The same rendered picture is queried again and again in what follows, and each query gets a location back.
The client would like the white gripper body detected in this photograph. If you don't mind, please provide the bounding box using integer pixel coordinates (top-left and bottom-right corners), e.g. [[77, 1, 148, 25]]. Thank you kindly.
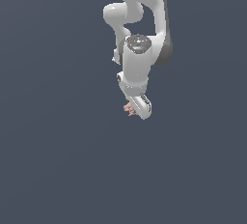
[[117, 71, 153, 121]]

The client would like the small pink object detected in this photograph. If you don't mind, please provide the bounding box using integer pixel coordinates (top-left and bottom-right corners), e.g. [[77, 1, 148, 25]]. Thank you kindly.
[[123, 101, 137, 118]]

